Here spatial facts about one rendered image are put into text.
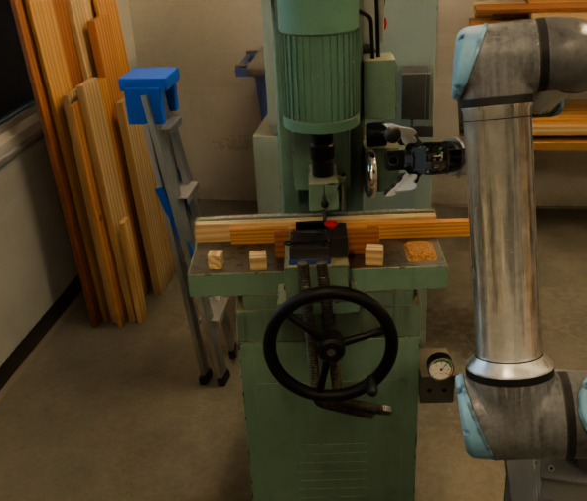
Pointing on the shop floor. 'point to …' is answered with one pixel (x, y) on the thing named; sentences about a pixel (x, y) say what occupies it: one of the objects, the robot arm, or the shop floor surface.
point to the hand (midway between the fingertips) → (380, 160)
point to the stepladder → (177, 202)
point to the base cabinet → (331, 427)
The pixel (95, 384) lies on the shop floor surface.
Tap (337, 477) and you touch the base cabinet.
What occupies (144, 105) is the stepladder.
